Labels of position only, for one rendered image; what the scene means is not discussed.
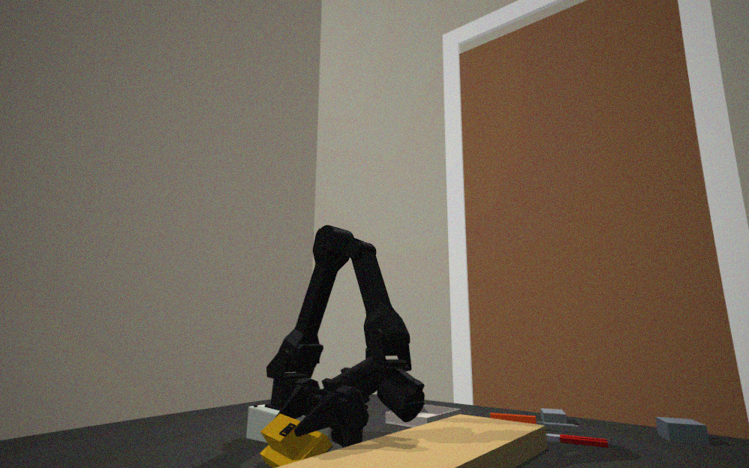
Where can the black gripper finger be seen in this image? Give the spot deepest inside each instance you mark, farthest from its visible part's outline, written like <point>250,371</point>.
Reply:
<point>297,404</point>
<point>329,412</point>

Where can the tan panel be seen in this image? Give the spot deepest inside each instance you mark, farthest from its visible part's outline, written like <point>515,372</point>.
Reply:
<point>460,441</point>

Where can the orange-handled awl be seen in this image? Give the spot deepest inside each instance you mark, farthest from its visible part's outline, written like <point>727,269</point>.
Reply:
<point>526,419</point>

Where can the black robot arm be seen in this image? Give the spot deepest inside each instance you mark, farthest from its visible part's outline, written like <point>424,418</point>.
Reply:
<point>385,331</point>

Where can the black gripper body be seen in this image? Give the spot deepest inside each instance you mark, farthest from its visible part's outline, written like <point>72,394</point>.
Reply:
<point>352,386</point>

